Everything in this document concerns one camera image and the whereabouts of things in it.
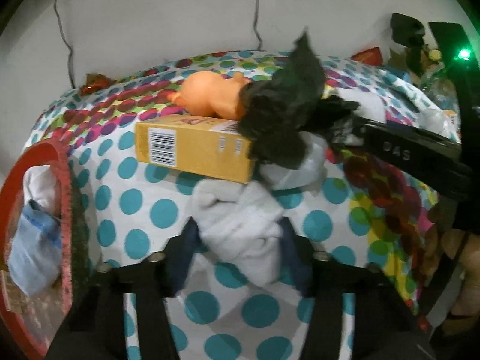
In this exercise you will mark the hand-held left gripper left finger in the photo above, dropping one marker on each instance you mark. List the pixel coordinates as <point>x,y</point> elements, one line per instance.
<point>182,258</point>

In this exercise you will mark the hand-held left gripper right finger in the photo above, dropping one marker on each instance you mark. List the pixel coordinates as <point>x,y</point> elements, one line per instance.
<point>296,258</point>

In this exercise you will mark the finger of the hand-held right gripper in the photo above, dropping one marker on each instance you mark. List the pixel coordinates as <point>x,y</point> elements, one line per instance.
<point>393,129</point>

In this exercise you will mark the black cloth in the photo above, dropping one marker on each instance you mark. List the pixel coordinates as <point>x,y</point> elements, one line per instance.
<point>285,112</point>

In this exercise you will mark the yellow cardboard box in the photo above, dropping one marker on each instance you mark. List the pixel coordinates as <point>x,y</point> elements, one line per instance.
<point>202,146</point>

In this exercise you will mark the round red tray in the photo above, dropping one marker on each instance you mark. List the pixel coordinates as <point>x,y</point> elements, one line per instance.
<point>69,210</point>

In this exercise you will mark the light blue sock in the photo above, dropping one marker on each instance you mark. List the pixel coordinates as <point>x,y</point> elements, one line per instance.
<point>33,247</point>

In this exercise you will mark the grey white sock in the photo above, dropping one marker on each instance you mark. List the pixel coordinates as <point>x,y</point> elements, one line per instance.
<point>431,123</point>

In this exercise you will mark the polka dot tablecloth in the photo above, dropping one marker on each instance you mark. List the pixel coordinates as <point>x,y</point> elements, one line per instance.
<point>150,202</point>

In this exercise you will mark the red packet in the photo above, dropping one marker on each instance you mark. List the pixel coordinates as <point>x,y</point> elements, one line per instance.
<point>369,55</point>

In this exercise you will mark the white grey cloth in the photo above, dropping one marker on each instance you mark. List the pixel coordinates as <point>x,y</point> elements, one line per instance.
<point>296,168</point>

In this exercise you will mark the black stand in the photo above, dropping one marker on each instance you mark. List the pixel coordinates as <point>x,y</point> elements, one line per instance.
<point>407,37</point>

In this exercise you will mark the orange rubber toy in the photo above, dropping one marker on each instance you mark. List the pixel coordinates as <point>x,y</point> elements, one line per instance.
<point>210,93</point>

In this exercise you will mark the red orange wrapper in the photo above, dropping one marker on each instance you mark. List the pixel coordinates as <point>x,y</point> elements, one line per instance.
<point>95,82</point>

